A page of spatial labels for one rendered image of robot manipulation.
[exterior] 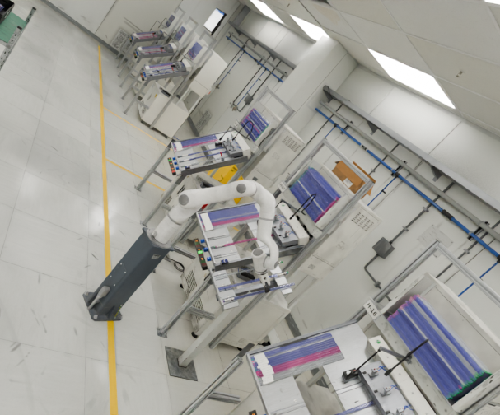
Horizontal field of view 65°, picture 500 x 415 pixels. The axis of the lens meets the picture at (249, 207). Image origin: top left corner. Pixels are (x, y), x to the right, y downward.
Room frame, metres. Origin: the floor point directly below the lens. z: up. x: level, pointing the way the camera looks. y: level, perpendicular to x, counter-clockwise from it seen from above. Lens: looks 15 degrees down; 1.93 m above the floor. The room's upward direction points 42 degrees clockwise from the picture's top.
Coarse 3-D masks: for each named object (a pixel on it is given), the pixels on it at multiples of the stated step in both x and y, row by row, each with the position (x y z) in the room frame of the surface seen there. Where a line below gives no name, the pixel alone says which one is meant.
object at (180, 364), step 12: (240, 300) 2.49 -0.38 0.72; (228, 312) 2.49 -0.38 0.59; (216, 324) 2.49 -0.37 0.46; (204, 336) 2.50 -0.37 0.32; (168, 348) 2.55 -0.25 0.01; (192, 348) 2.50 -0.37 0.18; (168, 360) 2.45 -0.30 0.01; (180, 360) 2.50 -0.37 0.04; (192, 360) 2.63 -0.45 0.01; (180, 372) 2.44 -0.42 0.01; (192, 372) 2.52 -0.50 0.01
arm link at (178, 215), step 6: (174, 210) 2.38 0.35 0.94; (180, 210) 2.40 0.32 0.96; (186, 210) 2.43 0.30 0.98; (192, 210) 2.45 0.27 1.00; (198, 210) 2.48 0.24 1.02; (168, 216) 2.37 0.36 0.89; (174, 216) 2.36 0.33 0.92; (180, 216) 2.37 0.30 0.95; (186, 216) 2.41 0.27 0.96; (174, 222) 2.36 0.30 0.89; (180, 222) 2.38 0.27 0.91
